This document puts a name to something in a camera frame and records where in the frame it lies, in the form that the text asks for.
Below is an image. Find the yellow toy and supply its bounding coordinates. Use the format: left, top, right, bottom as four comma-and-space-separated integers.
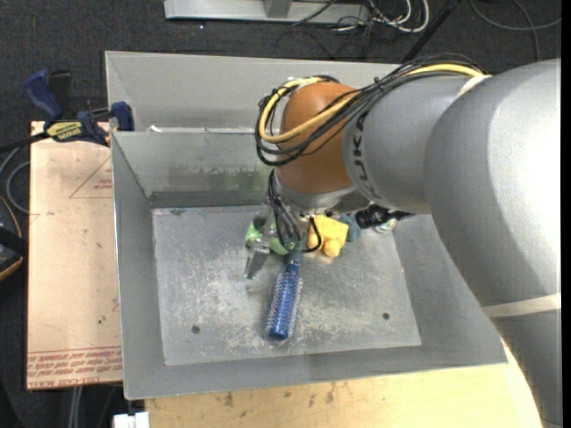
306, 214, 350, 259

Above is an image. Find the black cylinder on white bracket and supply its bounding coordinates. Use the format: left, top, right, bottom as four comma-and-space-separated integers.
354, 207, 417, 235

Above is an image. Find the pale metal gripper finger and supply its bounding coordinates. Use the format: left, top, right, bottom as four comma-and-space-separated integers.
250, 246, 271, 281
243, 245, 261, 281

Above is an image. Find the grey metal bin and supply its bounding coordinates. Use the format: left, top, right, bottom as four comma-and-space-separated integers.
104, 50, 509, 400

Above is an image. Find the brown cardboard board red print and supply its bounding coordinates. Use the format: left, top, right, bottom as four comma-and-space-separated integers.
26, 120, 124, 391

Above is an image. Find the blue round hairbrush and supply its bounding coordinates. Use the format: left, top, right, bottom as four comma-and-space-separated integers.
263, 251, 306, 342

